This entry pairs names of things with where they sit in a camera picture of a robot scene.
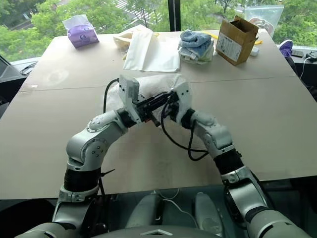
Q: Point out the black window frame post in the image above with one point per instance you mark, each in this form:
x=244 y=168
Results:
x=174 y=15

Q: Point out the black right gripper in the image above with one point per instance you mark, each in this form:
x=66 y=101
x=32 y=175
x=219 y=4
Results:
x=173 y=105

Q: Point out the purple tissue pack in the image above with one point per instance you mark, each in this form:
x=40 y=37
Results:
x=81 y=36

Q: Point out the yellow strip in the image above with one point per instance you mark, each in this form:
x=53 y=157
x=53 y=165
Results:
x=258 y=42

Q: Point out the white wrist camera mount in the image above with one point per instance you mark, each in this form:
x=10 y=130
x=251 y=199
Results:
x=184 y=97
x=128 y=91

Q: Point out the white folded towel stack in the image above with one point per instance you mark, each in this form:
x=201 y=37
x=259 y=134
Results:
x=198 y=55

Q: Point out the blue folded towel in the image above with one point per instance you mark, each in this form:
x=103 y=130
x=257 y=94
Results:
x=195 y=38

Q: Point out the cream cloth bag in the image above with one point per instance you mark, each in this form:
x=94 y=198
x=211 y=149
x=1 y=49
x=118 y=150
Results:
x=122 y=38

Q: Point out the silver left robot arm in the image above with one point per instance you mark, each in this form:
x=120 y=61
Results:
x=99 y=129

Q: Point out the small white device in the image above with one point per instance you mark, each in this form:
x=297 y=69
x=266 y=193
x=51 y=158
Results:
x=255 y=51

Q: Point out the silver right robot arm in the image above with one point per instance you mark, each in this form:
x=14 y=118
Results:
x=215 y=134

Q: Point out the grey robot torso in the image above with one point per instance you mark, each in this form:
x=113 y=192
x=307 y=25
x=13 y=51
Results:
x=158 y=231

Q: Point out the purple shoe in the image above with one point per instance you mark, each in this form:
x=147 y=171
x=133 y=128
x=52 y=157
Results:
x=286 y=47

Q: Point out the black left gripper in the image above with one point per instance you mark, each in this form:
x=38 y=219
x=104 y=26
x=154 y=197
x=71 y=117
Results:
x=143 y=107

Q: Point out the brown cardboard box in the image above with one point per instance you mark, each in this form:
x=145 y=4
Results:
x=232 y=43

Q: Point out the dark flat remote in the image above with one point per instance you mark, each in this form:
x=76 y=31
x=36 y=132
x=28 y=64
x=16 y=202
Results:
x=297 y=52

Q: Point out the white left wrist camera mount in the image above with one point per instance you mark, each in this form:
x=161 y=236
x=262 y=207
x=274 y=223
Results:
x=128 y=91

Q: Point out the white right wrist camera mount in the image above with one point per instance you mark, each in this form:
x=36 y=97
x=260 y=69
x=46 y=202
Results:
x=184 y=97

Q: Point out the clear plastic zip bag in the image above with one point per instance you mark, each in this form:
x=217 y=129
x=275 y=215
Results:
x=268 y=17

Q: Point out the flat white bag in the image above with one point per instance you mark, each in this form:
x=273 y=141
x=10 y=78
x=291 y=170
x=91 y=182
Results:
x=149 y=55

